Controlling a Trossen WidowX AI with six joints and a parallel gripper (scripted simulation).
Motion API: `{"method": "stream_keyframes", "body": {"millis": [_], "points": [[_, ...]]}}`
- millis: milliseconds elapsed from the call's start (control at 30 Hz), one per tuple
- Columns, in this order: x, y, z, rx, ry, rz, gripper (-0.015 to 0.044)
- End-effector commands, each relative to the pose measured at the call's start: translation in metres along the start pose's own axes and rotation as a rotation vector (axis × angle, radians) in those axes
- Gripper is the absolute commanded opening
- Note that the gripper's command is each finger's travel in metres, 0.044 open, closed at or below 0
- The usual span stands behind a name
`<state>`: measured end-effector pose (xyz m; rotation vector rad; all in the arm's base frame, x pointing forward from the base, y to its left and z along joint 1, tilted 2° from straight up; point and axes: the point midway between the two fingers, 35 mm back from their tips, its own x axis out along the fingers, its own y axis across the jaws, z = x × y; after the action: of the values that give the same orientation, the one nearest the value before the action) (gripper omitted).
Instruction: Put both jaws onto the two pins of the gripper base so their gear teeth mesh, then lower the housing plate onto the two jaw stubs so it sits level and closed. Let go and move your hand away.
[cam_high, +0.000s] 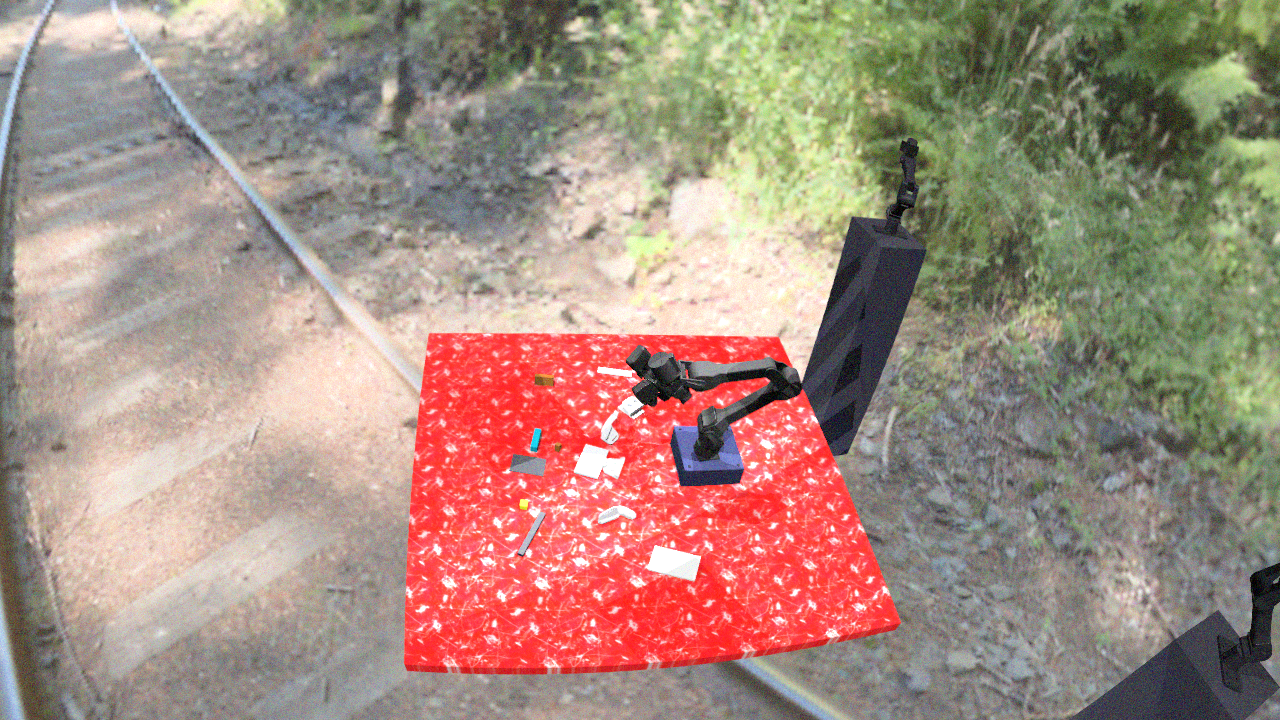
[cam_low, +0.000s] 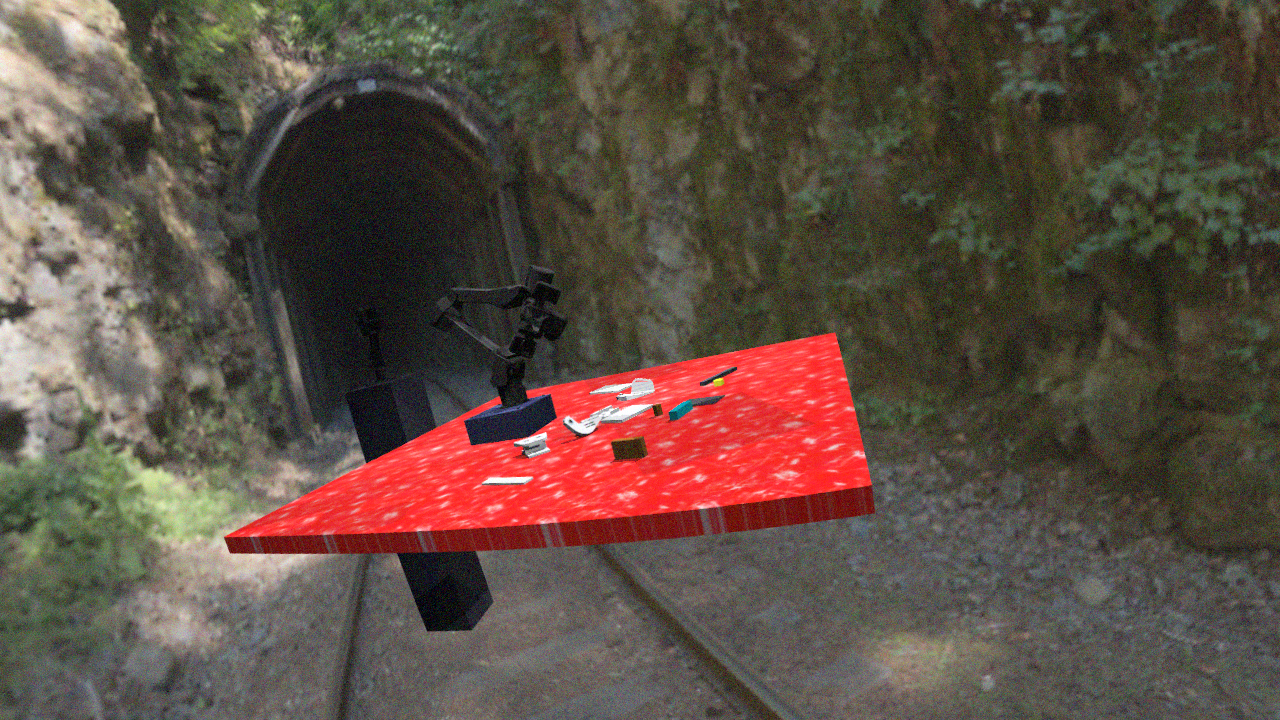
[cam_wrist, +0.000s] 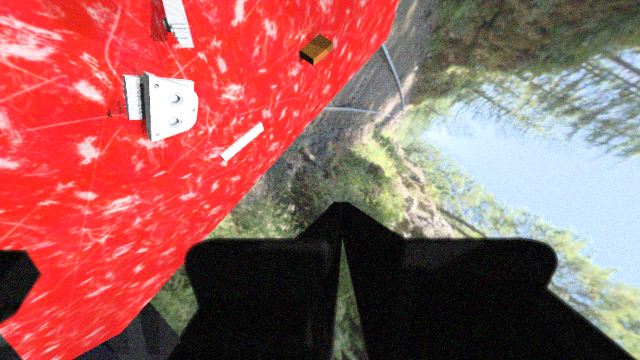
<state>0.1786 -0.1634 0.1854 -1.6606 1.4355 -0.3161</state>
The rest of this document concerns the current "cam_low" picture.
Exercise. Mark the teal rectangular block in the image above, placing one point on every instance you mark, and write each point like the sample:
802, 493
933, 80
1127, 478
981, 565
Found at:
680, 410

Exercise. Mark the white flat bar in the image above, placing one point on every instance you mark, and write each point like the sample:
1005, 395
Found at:
507, 481

